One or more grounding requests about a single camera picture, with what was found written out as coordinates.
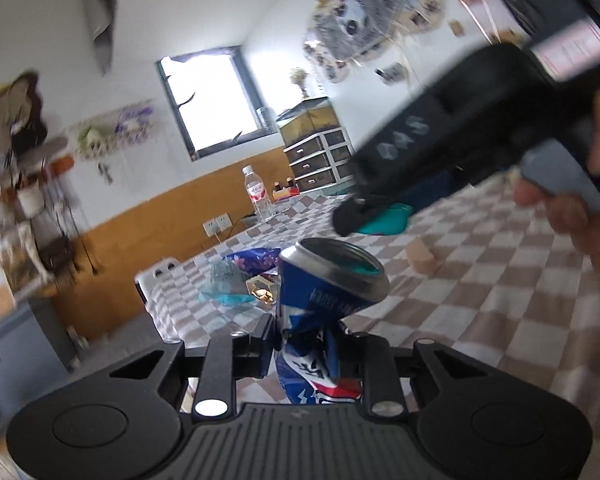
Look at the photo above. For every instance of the brown wavy wall board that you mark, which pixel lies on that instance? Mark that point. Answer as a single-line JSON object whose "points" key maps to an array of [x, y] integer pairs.
{"points": [[25, 110]]}

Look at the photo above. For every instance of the purple flowered tissue packet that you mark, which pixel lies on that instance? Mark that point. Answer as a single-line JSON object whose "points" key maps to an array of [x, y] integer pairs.
{"points": [[255, 262]]}

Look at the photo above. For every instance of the grey framed window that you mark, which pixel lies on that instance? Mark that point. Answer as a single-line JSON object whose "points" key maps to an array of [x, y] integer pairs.
{"points": [[210, 100]]}

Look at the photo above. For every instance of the wooden wall hook board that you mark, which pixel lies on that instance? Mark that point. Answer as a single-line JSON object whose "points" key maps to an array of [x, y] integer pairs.
{"points": [[62, 164]]}

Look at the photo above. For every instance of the small brown bottles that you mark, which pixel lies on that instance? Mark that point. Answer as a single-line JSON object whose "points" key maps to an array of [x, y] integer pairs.
{"points": [[286, 189]]}

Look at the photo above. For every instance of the small wall photo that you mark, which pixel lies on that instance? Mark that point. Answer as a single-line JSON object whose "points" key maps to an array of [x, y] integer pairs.
{"points": [[391, 72]]}

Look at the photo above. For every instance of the clear water bottle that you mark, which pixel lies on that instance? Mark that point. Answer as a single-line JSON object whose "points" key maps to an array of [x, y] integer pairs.
{"points": [[257, 192]]}

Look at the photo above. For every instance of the printed canvas tote bag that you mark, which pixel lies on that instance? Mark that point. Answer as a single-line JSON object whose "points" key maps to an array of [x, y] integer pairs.
{"points": [[20, 250]]}

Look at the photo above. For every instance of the grey wall hook board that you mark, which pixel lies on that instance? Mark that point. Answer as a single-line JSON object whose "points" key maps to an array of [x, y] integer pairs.
{"points": [[45, 149]]}

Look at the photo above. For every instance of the glass aquarium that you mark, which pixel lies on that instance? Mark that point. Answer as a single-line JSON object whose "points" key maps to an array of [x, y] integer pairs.
{"points": [[310, 120]]}

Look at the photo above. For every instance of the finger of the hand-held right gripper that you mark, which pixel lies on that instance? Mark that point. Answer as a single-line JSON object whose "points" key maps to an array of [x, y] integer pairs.
{"points": [[347, 217]]}

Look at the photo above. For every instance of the person's right hand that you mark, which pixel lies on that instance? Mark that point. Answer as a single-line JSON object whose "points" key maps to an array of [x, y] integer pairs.
{"points": [[580, 230]]}

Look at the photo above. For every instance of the panda photo wall board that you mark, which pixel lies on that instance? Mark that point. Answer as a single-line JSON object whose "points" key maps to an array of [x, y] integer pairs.
{"points": [[370, 15]]}

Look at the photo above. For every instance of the white bucket bag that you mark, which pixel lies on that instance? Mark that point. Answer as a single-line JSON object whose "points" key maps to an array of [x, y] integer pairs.
{"points": [[30, 200]]}

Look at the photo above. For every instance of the teal plastic wrapper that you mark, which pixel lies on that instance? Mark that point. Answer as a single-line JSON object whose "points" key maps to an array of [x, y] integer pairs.
{"points": [[387, 220]]}

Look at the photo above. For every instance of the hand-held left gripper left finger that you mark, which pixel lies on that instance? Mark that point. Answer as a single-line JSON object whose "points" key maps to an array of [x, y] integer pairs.
{"points": [[252, 355]]}

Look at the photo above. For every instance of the crushed blue drink can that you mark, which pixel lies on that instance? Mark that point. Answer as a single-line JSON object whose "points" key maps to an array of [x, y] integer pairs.
{"points": [[310, 305]]}

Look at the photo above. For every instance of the white wall sockets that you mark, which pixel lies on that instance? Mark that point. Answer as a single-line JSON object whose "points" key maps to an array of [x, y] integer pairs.
{"points": [[217, 224]]}

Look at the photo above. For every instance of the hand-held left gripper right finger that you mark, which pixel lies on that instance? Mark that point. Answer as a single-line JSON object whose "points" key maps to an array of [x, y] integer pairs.
{"points": [[377, 365]]}

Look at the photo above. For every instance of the grey storage box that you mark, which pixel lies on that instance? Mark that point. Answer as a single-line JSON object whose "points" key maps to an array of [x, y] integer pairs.
{"points": [[20, 345]]}

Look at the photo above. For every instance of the plastic drawer unit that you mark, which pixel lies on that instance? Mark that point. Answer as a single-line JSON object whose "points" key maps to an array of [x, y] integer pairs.
{"points": [[317, 160]]}

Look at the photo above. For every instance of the brown leather satchel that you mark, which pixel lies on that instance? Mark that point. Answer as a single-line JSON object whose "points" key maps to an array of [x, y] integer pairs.
{"points": [[60, 255]]}

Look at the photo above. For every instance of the grey ceiling fixture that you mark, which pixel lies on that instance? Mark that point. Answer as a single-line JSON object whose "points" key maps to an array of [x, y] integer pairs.
{"points": [[100, 15]]}

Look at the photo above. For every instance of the white wall shelf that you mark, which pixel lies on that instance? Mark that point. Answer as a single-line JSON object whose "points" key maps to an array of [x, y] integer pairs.
{"points": [[115, 130]]}

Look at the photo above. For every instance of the dried flower vase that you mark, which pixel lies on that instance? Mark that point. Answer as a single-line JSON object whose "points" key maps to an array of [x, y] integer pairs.
{"points": [[300, 82]]}

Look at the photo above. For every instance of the gold foil wrapper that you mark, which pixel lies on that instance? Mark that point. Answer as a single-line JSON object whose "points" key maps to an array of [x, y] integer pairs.
{"points": [[262, 290]]}

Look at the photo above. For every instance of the small cardboard box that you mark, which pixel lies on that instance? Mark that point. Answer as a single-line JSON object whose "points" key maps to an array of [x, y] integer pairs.
{"points": [[422, 257]]}

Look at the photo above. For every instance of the teal printed plastic packet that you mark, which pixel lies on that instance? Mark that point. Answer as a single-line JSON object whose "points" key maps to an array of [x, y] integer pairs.
{"points": [[225, 285]]}

